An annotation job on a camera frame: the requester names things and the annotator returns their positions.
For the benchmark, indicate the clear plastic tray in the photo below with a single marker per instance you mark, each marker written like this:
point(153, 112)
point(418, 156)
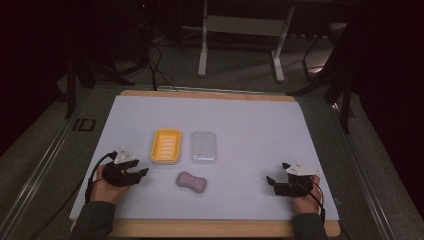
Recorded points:
point(203, 147)

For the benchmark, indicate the person's right hand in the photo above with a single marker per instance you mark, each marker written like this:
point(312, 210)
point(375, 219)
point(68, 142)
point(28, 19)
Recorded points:
point(306, 202)

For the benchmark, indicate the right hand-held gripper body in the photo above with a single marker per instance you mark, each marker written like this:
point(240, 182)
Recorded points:
point(295, 186)

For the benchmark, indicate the white metal table frame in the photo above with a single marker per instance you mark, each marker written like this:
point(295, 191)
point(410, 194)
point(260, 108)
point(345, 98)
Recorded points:
point(245, 26)

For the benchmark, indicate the person's left hand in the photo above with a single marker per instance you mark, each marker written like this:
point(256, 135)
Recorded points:
point(106, 191)

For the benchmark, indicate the black chair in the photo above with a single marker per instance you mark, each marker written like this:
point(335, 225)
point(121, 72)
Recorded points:
point(338, 80)

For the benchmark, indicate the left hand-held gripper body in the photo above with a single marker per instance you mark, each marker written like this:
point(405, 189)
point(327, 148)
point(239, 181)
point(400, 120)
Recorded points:
point(116, 176)

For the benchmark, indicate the white table mat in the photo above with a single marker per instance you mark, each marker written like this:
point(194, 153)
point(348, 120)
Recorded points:
point(253, 140)

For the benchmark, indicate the yellow soap dish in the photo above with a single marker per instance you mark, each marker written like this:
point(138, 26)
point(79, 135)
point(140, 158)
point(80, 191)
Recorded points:
point(166, 146)

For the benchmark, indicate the black stand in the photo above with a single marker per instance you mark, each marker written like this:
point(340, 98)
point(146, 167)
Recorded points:
point(83, 75)

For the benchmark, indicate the metal floor rail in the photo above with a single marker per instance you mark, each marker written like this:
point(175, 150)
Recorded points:
point(36, 173)
point(366, 186)

